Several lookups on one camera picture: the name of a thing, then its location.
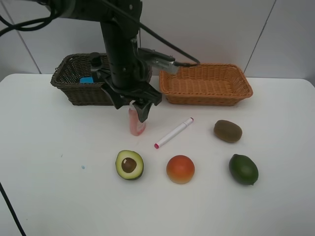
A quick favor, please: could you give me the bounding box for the dark brown wicker basket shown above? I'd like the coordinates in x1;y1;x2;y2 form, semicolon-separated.
51;54;113;106

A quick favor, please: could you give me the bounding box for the halved avocado with pit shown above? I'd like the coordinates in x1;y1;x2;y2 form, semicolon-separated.
115;150;144;180

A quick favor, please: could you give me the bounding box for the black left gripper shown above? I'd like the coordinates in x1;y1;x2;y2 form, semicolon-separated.
101;67;162;122

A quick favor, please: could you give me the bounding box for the white marker pink cap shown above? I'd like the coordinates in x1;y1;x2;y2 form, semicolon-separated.
154;118;194;149

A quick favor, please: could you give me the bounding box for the brown kiwi fruit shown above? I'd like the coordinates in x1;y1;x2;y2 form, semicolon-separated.
214;120;243;143

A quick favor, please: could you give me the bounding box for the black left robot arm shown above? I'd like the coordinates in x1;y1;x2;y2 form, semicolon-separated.
39;0;162;122

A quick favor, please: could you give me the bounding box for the orange wicker basket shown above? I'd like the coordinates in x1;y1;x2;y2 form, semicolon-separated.
159;63;253;106

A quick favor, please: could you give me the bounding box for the pink lotion bottle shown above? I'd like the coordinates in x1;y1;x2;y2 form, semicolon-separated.
128;100;146;136

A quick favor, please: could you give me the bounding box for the black whiteboard eraser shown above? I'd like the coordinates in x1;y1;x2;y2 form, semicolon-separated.
79;77;94;84

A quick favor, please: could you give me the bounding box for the black bottle in basket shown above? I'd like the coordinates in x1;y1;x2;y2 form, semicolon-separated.
89;52;103;83

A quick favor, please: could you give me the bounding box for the black camera cable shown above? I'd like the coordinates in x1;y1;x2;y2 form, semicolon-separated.
0;0;201;67

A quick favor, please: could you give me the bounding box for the green lime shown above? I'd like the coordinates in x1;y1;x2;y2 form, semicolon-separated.
228;154;259;185

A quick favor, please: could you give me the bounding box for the orange red peach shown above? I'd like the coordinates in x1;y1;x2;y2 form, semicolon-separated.
166;155;195;184

